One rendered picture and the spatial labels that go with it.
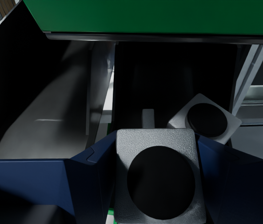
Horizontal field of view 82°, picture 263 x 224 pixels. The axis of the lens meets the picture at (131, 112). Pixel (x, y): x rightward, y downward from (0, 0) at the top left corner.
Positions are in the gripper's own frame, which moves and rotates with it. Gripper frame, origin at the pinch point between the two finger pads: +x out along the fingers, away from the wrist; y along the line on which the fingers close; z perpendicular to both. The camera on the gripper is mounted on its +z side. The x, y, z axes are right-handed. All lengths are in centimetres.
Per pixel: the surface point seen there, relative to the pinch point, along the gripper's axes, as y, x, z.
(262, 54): -12.8, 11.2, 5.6
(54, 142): 10.7, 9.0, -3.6
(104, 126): 6.8, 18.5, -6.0
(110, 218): 8.8, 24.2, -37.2
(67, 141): 9.2, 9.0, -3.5
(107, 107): 18, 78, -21
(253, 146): -71, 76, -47
